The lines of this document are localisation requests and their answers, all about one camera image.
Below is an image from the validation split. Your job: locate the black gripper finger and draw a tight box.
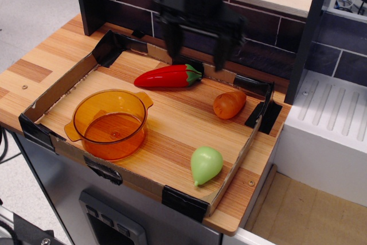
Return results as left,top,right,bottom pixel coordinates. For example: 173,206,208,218
161,18,184,59
213,32,240,72

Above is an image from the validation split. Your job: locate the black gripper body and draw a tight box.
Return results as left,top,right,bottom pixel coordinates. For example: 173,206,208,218
154,0,246,41

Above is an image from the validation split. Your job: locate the orange toy carrot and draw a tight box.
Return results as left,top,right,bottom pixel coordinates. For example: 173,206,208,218
213,91,247,119

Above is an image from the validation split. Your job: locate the cardboard fence with black tape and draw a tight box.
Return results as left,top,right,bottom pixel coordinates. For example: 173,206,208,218
19,32,290,230

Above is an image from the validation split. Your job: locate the transparent orange plastic pot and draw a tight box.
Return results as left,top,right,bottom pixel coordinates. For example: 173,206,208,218
64,90,153,161

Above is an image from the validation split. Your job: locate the red toy chili pepper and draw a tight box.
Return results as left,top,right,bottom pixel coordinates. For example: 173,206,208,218
134,64,202,88

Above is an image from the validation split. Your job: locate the green toy pear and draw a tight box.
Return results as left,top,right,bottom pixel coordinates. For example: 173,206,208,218
190,146,223,186

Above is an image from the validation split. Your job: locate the white toy sink drainboard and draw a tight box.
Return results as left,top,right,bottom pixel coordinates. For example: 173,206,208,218
274,71,366,205

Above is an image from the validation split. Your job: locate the grey oven control panel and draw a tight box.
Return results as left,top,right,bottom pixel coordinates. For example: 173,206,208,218
79,191,148,245

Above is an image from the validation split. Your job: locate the dark grey vertical post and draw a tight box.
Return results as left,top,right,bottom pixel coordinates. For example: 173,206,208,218
284,0,324,105

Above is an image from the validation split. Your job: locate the black cable on floor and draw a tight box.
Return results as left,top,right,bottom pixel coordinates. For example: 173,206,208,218
0,127,22,165

